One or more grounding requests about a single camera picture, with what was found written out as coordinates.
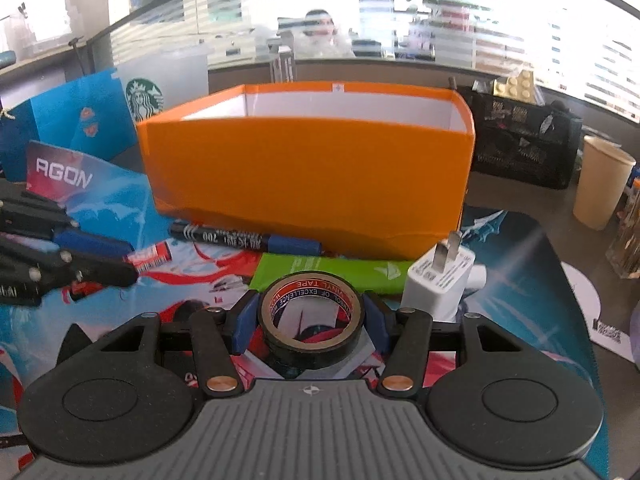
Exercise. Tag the black electrical tape roll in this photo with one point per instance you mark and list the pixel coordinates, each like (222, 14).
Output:
(310, 320)

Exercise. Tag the red lighter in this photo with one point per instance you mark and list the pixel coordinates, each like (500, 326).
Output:
(143, 260)

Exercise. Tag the frosted Starbucks plastic cup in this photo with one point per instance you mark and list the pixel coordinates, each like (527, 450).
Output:
(163, 79)

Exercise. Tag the black marker blue cap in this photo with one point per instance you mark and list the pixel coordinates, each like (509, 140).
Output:
(273, 243)

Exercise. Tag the person in white jacket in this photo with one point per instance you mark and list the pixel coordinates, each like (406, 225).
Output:
(319, 38)

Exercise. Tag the brown paper cup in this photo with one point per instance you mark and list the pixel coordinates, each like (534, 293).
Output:
(605, 171)

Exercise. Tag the orange cardboard box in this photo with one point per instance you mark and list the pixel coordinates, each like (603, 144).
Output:
(373, 171)

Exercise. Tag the white marker pen box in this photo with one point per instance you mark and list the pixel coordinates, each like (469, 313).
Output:
(281, 58)

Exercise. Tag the blue paper bag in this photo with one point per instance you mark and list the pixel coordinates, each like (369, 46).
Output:
(89, 114)

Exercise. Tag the white USB charger plug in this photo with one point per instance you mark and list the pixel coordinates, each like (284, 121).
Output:
(437, 281)

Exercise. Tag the yellow pill blister pack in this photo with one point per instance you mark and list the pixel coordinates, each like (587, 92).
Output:
(519, 87)

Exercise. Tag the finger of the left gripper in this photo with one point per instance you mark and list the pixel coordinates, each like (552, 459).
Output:
(28, 274)
(27, 214)

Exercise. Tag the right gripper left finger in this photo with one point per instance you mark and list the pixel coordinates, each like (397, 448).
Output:
(216, 336)

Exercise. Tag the black mesh desk organizer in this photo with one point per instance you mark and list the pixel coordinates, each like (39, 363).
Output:
(525, 142)

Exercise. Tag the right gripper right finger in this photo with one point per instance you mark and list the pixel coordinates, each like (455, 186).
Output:
(402, 338)

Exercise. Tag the colourful AGON desk mat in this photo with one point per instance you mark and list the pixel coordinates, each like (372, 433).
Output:
(106, 387)

